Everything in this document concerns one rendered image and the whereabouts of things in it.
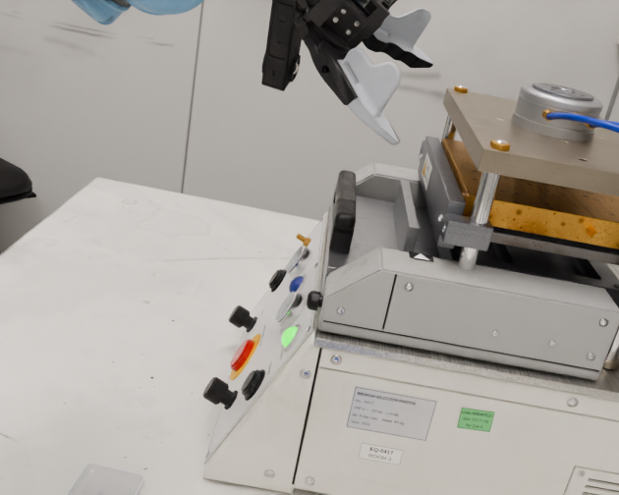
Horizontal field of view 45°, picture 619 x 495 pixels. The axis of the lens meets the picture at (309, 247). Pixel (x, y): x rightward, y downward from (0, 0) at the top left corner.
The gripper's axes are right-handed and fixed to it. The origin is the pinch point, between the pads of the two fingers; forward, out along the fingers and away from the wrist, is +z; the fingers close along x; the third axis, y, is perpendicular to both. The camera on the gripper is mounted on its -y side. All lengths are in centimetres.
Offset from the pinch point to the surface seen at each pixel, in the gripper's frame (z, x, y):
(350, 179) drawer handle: 1.5, -1.1, -10.9
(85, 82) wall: -43, 101, -131
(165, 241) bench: -5, 14, -57
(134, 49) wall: -38, 108, -115
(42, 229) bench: -21, 6, -65
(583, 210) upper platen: 15.9, -6.4, 8.4
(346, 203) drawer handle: 1.0, -8.7, -7.6
